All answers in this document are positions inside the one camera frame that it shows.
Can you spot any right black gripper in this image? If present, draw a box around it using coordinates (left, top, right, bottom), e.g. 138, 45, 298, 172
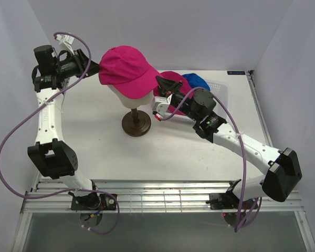
155, 75, 200, 122

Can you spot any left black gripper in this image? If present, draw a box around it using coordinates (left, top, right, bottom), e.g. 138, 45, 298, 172
55, 49, 104, 79

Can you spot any pink cap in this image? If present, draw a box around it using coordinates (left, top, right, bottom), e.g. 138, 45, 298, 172
98, 45, 160, 99
153, 71, 195, 118

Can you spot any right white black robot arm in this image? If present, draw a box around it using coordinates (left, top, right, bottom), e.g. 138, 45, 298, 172
152, 76, 302, 209

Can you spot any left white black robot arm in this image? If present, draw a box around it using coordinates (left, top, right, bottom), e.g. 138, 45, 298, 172
27, 45, 101, 210

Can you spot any blue cap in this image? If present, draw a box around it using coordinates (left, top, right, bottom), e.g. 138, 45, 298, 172
182, 73, 211, 91

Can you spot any cream foam mannequin head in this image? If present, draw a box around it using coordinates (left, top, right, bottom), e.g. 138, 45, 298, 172
108, 85, 154, 109

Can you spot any brown round wooden stand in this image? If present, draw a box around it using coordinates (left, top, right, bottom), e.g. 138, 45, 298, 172
122, 109, 151, 137

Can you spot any white plastic basket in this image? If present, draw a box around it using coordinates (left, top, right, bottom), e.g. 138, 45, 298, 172
165, 76, 229, 123

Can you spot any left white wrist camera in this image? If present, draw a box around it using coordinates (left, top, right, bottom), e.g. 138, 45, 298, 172
54, 34, 75, 55

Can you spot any aluminium rail frame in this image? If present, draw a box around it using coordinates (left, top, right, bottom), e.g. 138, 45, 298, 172
20, 70, 305, 214

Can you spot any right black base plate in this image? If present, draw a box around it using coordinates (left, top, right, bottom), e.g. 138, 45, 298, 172
205, 179, 255, 210

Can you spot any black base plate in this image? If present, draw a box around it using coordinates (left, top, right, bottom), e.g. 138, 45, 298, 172
205, 179, 255, 210
70, 193, 117, 211

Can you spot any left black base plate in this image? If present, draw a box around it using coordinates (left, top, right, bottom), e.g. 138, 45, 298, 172
70, 193, 117, 211

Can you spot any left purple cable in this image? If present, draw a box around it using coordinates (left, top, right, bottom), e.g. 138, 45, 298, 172
0, 31, 121, 235

